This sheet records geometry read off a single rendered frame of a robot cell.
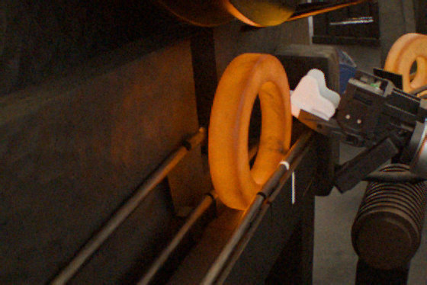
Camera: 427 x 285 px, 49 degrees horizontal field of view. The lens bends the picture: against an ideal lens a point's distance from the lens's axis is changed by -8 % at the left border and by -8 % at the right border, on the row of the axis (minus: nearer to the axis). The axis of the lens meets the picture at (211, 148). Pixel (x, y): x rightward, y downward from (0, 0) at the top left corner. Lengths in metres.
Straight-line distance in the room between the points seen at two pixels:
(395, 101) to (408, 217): 0.27
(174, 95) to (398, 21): 2.84
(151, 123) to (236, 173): 0.10
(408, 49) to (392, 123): 0.35
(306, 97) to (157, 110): 0.24
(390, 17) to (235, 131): 2.87
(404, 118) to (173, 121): 0.30
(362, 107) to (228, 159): 0.21
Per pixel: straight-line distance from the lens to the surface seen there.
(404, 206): 0.90
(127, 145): 0.47
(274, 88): 0.62
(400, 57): 0.99
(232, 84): 0.53
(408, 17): 3.26
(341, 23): 0.61
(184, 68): 0.56
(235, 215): 0.61
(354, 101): 0.65
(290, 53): 0.77
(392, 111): 0.66
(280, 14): 0.55
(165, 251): 0.50
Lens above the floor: 0.97
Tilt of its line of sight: 23 degrees down
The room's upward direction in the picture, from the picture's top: 5 degrees counter-clockwise
